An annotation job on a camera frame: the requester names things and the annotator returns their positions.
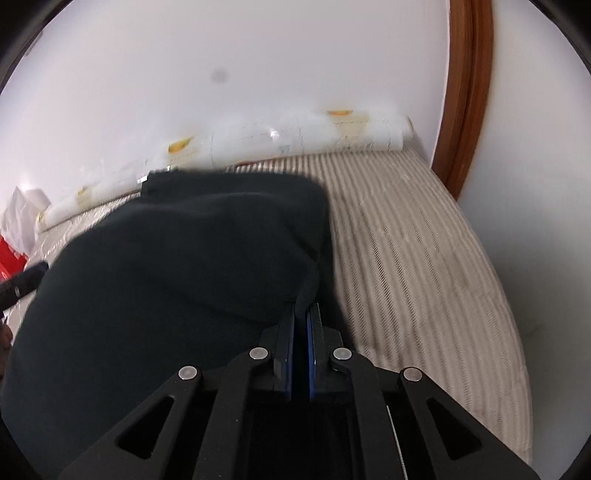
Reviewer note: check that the white Miniso plastic bag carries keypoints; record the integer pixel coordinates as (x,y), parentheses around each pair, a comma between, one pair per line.
(18,219)

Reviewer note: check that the person's left hand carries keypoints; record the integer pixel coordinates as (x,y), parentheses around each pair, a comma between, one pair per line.
(6,339)

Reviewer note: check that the striped quilted bed cover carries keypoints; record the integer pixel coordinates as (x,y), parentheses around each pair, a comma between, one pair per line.
(416,287)

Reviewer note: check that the white rolled bedding with yellow print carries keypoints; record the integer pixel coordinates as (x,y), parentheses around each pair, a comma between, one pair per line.
(340,131)

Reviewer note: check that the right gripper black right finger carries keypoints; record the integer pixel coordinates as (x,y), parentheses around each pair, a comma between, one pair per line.
(372,423)

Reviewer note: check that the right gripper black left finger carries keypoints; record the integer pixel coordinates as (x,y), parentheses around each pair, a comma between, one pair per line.
(203,425)

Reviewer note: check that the black sweatshirt with white logo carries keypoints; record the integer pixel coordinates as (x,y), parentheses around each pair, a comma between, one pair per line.
(190,272)

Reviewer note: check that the brown wooden door frame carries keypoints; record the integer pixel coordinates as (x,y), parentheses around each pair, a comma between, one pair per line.
(471,51)

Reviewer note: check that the red paper shopping bag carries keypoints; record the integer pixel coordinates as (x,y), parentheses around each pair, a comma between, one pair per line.
(11,261)

